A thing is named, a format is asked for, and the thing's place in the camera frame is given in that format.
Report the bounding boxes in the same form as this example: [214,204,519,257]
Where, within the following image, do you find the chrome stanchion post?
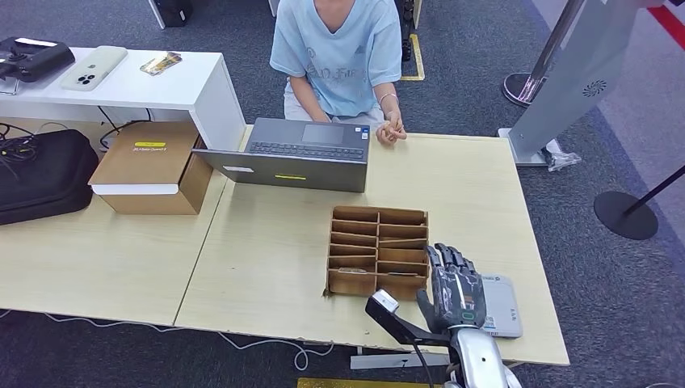
[502,0,587,108]

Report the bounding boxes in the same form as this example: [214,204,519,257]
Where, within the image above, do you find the black cabinet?
[148,0,195,30]

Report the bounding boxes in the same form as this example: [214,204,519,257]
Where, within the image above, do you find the black camera bracket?
[365,297,453,348]

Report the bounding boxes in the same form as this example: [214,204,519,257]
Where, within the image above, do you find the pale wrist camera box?
[370,289,401,314]

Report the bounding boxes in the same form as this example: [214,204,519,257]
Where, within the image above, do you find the cardboard slot organizer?
[322,205,431,300]

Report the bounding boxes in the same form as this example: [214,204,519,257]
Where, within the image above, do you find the black power cable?
[98,106,153,151]

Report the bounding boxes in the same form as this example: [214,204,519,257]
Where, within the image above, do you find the grey laptop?
[192,117,372,194]

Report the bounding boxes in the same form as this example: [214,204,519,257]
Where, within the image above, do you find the white card reader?
[478,274,524,340]

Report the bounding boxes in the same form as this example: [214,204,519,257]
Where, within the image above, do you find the pale smartphone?
[60,45,129,92]

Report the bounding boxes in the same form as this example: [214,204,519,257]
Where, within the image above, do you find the black carry bag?
[0,128,101,226]

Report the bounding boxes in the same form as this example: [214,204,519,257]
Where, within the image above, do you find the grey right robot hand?
[416,242,488,335]

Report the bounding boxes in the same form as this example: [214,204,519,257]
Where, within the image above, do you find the black stanchion post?
[594,162,685,242]

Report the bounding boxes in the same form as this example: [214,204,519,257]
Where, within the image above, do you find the white desk foot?
[350,352,453,370]

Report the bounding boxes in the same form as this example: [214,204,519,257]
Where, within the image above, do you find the black device case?
[0,36,76,84]

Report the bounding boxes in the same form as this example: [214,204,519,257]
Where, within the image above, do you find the person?
[269,0,408,146]

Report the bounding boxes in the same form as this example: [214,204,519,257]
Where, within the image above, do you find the white shelf desk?
[0,47,247,152]

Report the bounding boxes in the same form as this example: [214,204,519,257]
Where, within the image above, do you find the grey panel stand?
[498,0,641,168]

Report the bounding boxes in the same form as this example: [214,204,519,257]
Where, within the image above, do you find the yellow floor tape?
[296,377,445,388]
[400,33,427,82]

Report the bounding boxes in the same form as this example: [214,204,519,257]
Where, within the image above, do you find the clear plastic wrap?
[539,139,582,172]

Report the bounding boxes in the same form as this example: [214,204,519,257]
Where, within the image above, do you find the black camera cable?
[412,342,435,388]

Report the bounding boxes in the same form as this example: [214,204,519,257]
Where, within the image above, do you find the brown cardboard box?
[88,120,214,217]

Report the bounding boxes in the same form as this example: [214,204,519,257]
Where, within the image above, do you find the person's left hand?
[375,111,408,146]

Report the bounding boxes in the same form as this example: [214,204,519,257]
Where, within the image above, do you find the white floor cable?
[0,307,335,372]

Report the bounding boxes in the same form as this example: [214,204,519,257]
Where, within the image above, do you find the black cable bundle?
[0,121,39,167]

